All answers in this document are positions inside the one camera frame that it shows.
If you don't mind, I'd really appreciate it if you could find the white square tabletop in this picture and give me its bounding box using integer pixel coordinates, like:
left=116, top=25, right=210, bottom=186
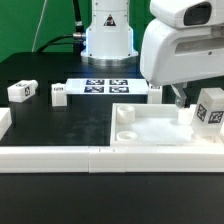
left=110, top=103, right=224, bottom=147

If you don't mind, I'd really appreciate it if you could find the white thin cable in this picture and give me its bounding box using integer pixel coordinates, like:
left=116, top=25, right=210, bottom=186
left=31, top=0, right=48, bottom=53

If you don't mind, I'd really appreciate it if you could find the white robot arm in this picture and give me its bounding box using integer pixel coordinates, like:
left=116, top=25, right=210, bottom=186
left=81, top=0, right=224, bottom=107

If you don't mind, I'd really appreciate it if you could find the black cable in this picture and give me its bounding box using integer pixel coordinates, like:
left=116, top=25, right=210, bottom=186
left=35, top=0, right=88, bottom=54

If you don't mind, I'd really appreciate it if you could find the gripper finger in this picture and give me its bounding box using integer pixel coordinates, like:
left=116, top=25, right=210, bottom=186
left=171, top=83, right=187, bottom=108

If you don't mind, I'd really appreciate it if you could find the white marker plate with tags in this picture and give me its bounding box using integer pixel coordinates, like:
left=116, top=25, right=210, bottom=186
left=65, top=78, right=148, bottom=95

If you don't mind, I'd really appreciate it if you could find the white U-shaped obstacle fence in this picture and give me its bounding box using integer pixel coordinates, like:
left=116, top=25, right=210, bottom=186
left=0, top=108, right=224, bottom=173

